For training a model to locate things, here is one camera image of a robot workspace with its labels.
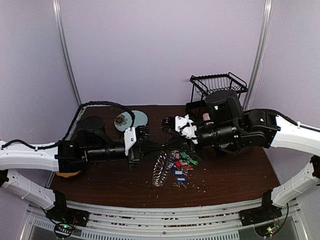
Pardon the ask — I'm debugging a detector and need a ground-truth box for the pink patterned bowl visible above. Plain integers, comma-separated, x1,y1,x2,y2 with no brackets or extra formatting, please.
202,112,211,123

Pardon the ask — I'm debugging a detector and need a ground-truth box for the blue tagged key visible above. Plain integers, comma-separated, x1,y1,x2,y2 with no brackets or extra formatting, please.
175,177,188,188

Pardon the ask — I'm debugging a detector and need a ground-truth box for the teal flower plate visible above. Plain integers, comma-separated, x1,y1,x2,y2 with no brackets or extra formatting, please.
114,110,148,132

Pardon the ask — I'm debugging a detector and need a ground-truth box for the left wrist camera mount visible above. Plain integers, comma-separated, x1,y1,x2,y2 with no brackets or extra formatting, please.
124,127,137,156

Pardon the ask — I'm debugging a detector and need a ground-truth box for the silver chain of keyrings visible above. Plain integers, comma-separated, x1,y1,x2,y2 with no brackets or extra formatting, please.
151,149,174,188

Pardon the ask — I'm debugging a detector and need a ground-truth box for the left aluminium frame post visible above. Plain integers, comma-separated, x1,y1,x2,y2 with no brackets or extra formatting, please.
52,0,82,106

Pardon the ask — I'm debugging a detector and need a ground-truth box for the left green led board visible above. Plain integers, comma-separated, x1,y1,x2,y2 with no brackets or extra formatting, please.
53,222,75,235

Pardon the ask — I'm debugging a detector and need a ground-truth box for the pile of tagged keys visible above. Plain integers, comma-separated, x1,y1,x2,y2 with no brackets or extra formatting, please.
164,150,199,177

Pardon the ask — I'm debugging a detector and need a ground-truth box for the right black cable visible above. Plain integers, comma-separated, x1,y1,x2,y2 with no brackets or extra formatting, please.
272,111,320,132

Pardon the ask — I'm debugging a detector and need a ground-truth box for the green led board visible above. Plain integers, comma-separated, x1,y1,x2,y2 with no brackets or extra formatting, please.
254,224,280,238
53,222,75,235

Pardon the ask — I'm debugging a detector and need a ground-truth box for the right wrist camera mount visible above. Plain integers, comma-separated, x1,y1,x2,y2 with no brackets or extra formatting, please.
174,114,198,145

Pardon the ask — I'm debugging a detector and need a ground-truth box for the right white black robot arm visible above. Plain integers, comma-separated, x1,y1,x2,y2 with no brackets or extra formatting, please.
161,90,320,221

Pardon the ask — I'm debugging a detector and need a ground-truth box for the right aluminium frame post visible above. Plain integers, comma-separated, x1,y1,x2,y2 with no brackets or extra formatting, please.
243,0,274,110

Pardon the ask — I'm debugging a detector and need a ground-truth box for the black wire dish rack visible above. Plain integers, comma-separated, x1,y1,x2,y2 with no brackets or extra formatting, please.
185,72,248,121

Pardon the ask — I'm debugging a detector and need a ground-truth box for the right green led board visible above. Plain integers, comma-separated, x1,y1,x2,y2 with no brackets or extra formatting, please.
254,224,280,238

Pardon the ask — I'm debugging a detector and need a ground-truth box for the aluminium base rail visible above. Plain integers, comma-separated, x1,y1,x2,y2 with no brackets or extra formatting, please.
18,199,311,240

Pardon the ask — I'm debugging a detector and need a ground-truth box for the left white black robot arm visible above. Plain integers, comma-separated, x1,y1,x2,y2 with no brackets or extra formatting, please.
0,116,161,222

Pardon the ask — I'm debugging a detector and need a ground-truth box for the yellow dotted plate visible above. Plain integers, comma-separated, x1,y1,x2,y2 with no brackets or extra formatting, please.
55,170,82,179

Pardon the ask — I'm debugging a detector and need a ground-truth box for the aluminium frame post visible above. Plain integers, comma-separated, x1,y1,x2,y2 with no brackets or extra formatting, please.
243,0,274,110
52,0,82,106

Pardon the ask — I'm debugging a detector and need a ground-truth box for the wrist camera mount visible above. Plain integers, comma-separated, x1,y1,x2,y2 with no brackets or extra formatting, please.
124,127,137,156
174,114,198,145

